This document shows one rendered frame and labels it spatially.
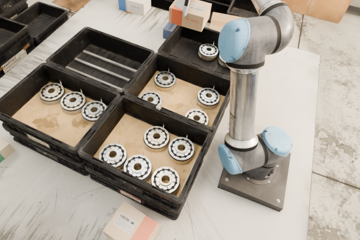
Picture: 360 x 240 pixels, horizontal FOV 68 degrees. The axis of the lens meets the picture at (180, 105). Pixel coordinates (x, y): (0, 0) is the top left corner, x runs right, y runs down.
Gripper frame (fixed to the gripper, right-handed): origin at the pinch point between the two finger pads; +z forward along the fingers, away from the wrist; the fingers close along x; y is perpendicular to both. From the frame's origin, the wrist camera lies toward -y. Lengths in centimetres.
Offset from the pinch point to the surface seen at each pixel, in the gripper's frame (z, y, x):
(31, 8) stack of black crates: 62, 145, -39
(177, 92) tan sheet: 26.8, -5.4, 25.9
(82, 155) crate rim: 17, 11, 74
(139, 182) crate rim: 17, -11, 75
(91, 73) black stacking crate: 27, 37, 32
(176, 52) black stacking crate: 26.9, 5.3, -0.6
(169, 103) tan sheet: 26.9, -4.4, 33.4
